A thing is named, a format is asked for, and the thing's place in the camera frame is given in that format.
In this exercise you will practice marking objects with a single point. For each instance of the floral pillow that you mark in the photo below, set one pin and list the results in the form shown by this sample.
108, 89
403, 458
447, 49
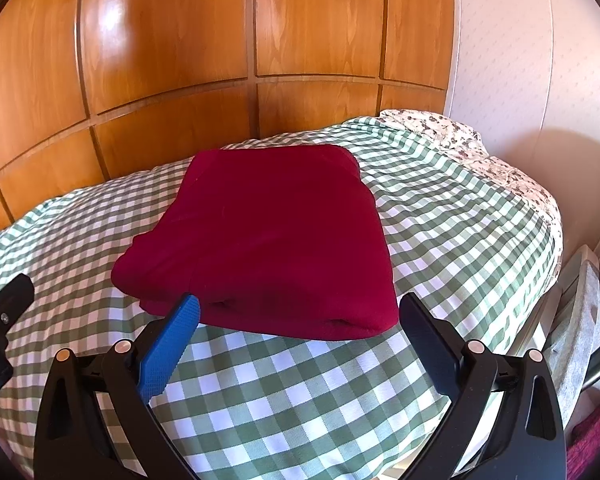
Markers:
480, 160

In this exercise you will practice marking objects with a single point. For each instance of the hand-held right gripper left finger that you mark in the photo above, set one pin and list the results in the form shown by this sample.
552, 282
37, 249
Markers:
172, 345

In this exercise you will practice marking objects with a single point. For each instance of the green white checkered blanket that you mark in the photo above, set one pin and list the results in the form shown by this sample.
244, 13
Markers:
305, 400

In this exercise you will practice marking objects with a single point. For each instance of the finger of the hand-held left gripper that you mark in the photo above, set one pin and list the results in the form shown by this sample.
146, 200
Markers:
10, 305

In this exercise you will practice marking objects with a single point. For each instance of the wooden panelled headboard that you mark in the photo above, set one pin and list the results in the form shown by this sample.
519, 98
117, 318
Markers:
180, 60

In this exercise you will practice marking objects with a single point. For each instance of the grey ironing board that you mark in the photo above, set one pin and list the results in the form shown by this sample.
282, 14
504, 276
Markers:
580, 340

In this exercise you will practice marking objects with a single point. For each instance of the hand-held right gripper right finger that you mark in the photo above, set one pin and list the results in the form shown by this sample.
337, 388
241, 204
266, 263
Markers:
430, 347

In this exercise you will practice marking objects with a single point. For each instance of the magenta fabric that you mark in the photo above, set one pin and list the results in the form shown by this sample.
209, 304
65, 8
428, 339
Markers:
592, 440

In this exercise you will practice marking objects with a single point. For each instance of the dark red garment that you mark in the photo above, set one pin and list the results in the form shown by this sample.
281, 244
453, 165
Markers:
280, 235

